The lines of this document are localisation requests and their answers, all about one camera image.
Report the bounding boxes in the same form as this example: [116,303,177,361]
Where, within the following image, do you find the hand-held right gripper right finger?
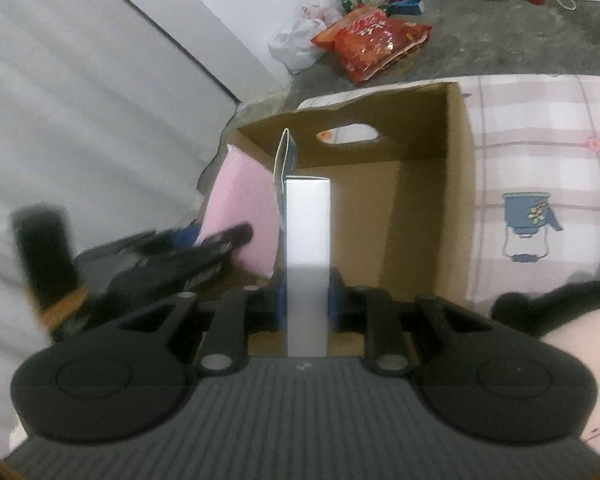
[328,266,487,377]

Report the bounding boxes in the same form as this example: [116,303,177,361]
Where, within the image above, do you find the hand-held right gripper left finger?
[112,266,287,378]

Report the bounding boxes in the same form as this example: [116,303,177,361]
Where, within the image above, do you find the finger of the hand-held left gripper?
[192,224,254,273]
[130,226,204,262]

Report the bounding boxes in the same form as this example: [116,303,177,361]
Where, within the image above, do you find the pink sponge pad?
[200,144,282,281]

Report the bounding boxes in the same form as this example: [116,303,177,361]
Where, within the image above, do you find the white carton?
[285,176,333,359]

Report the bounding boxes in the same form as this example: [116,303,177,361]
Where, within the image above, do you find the cardboard box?
[197,80,477,361]

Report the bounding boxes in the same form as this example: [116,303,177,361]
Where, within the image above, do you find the black-haired plush doll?
[490,277,600,466]

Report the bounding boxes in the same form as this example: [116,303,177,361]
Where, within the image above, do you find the white plastic bag red print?
[300,0,342,28]

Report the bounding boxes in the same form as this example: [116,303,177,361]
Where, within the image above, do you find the large red snack bag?
[310,5,433,85]

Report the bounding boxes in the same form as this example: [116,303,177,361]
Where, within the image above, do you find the plaid printed bedsheet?
[300,74,600,311]

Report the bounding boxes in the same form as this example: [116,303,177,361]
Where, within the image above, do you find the blue packet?
[387,0,426,16]

